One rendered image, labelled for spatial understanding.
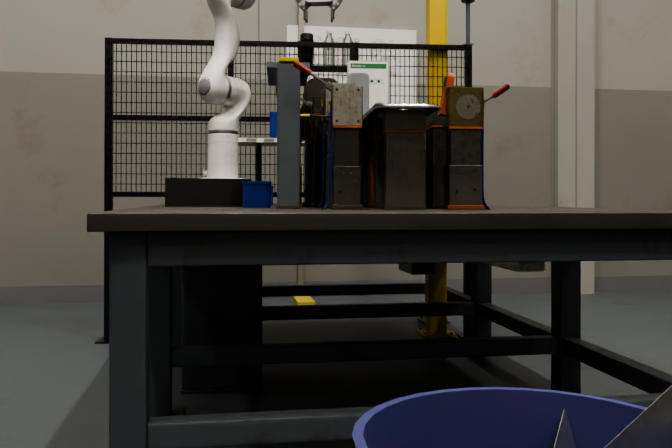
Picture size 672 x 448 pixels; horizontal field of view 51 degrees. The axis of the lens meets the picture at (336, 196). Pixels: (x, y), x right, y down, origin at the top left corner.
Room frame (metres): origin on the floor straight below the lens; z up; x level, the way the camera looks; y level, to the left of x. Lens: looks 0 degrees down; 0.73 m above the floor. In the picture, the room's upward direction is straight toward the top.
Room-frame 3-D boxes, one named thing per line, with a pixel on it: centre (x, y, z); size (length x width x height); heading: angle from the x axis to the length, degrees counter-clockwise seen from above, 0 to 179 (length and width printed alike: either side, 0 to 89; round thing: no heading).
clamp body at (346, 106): (2.08, -0.02, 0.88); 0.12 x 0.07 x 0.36; 95
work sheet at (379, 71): (3.71, -0.17, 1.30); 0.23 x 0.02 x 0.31; 95
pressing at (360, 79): (3.41, -0.10, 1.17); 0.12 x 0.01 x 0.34; 95
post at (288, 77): (2.17, 0.15, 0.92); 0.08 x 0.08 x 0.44; 5
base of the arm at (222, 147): (2.81, 0.45, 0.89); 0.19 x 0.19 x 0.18
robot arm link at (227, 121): (2.84, 0.43, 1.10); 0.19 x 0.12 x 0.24; 143
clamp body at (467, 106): (2.11, -0.39, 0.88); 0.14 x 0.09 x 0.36; 95
